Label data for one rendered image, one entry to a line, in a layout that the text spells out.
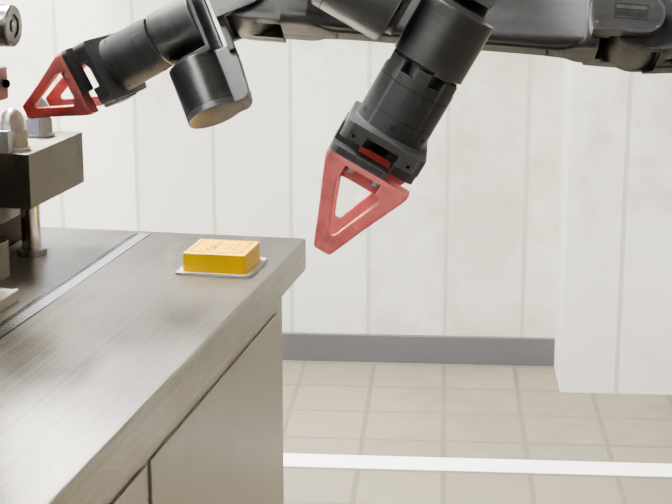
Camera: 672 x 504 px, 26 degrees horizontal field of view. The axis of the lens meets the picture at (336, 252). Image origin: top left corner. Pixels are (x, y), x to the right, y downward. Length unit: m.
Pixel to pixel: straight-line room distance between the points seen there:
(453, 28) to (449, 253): 3.09
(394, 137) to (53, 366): 0.40
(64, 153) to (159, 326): 0.36
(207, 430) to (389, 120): 0.51
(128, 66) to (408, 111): 0.47
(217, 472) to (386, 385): 2.51
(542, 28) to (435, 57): 0.39
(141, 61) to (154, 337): 0.29
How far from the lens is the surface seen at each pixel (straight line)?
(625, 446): 3.65
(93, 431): 1.13
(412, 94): 1.06
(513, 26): 1.43
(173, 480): 1.37
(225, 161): 4.13
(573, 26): 1.43
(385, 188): 1.05
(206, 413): 1.46
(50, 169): 1.65
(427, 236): 4.12
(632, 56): 1.45
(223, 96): 1.43
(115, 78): 1.48
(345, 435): 3.65
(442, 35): 1.06
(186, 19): 1.45
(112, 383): 1.24
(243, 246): 1.60
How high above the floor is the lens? 1.29
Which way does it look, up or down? 14 degrees down
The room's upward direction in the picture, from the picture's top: straight up
